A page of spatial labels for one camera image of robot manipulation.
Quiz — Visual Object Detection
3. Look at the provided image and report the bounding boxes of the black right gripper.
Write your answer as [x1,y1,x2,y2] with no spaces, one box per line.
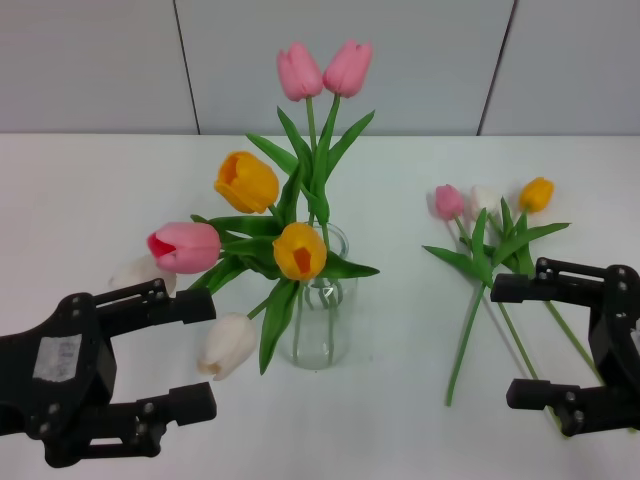
[489,257,640,439]

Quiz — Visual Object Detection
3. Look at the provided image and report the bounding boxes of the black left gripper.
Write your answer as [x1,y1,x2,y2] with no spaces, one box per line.
[0,278,218,469]

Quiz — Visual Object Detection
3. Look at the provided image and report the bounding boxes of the small pink tulip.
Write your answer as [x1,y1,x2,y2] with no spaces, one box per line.
[422,183,571,439]

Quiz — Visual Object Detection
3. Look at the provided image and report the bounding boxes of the clear glass vase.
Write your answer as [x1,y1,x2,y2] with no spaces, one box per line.
[288,222,360,371]

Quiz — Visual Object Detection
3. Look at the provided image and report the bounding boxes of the pink tulip with red inside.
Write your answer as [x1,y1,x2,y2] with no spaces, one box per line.
[146,214,281,275]

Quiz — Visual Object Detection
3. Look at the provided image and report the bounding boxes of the small white tulip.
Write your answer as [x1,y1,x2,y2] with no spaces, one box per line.
[469,184,604,384]

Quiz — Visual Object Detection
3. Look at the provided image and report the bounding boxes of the orange tulip with open centre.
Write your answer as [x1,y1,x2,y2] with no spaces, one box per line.
[257,222,381,377]

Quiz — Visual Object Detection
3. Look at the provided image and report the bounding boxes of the large orange tulip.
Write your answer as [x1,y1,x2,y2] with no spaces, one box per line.
[213,150,311,281]

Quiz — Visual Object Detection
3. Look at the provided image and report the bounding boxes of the tall pink tulip, closed bud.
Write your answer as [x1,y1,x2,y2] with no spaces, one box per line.
[276,41,334,361]

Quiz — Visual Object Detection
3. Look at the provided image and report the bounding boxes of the tall pink tulip, pointed petals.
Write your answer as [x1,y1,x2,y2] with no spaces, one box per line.
[299,39,376,361]

